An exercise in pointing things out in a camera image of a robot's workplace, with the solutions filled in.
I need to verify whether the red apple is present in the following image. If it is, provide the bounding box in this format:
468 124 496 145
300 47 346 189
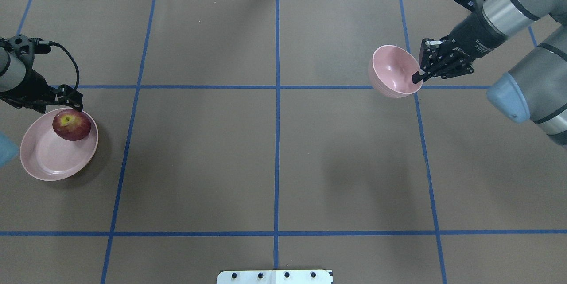
51 109 93 141

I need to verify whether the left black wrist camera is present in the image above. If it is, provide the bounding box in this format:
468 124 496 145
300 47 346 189
0 34 51 60

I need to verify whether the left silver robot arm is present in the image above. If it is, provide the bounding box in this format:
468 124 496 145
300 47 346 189
0 49 84 114

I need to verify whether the pink bowl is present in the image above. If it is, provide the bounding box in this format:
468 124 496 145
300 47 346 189
367 44 423 99

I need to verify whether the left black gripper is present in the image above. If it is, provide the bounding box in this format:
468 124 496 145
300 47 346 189
0 70 84 113

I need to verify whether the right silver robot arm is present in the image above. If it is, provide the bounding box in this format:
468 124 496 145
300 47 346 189
411 0 567 149

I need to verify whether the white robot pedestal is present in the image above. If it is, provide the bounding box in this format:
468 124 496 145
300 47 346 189
216 269 334 284

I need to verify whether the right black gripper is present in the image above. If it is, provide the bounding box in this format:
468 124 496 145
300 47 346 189
412 13 508 84

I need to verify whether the pink plate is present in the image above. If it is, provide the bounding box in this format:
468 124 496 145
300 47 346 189
19 108 99 181

